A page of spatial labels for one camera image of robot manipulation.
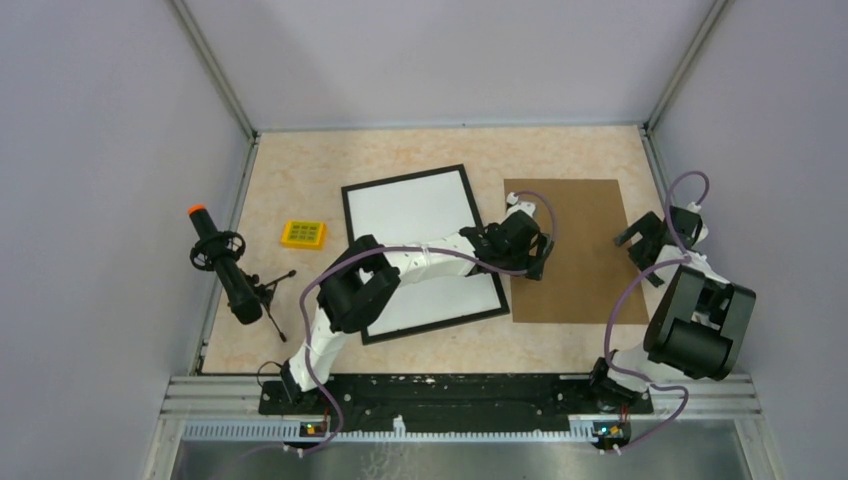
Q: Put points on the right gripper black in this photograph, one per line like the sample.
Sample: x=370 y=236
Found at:
x=648 y=226

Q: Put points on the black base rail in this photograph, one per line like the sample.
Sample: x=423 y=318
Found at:
x=441 y=403

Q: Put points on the black picture frame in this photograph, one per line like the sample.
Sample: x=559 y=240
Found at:
x=503 y=298

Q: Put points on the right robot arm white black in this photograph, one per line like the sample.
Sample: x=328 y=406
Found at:
x=699 y=326

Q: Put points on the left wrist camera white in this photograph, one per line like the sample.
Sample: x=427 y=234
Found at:
x=515 y=205

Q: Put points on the yellow small tray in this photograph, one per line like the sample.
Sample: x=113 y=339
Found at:
x=305 y=235

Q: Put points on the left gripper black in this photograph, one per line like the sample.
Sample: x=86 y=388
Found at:
x=540 y=244

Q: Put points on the brown frame backing board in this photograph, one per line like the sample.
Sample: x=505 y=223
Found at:
x=586 y=272

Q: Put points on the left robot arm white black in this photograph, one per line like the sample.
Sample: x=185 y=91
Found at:
x=352 y=293

